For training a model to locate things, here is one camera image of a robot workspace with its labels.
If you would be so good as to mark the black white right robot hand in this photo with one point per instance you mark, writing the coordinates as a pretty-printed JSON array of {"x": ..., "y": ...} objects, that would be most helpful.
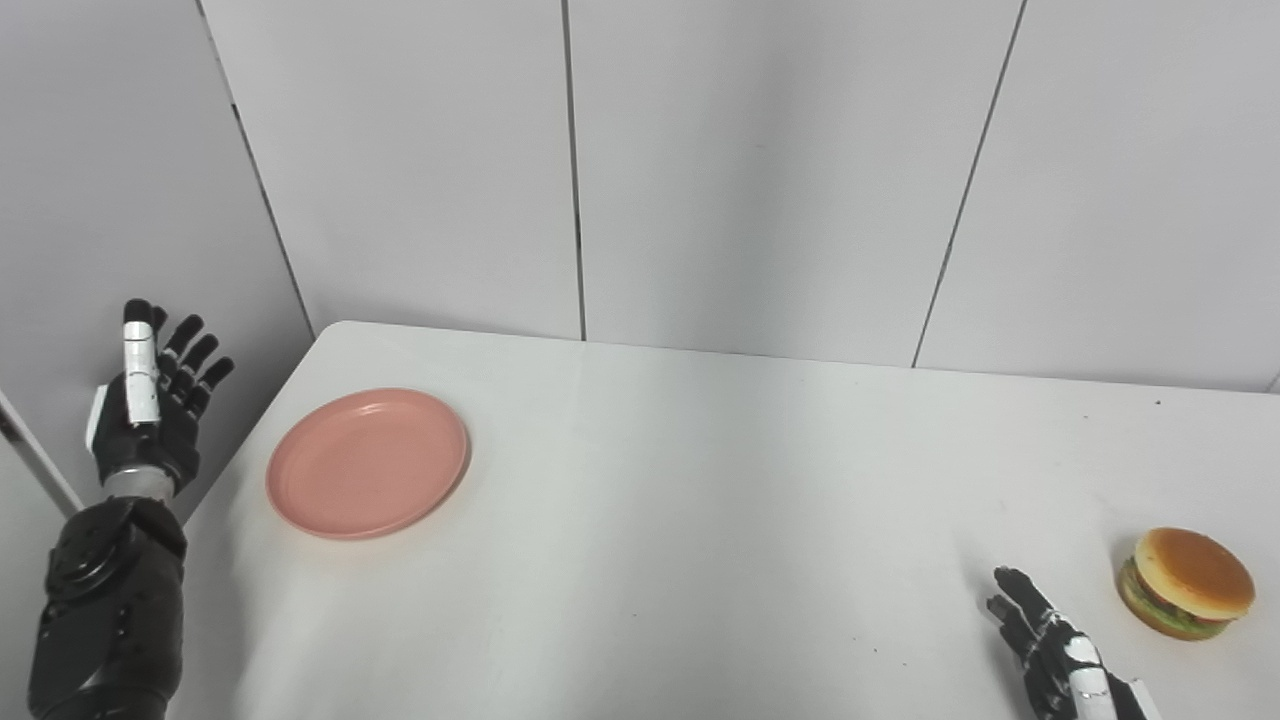
[{"x": 1055, "y": 670}]

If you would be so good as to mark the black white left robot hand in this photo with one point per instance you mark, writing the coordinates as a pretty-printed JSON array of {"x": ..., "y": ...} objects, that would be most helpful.
[{"x": 150, "y": 440}]

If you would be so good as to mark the toy hamburger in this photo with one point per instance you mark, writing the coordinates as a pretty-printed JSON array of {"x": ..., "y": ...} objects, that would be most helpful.
[{"x": 1190, "y": 575}]

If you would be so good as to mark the pink round plate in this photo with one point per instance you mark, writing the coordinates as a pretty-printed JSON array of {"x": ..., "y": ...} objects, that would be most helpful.
[{"x": 365, "y": 465}]

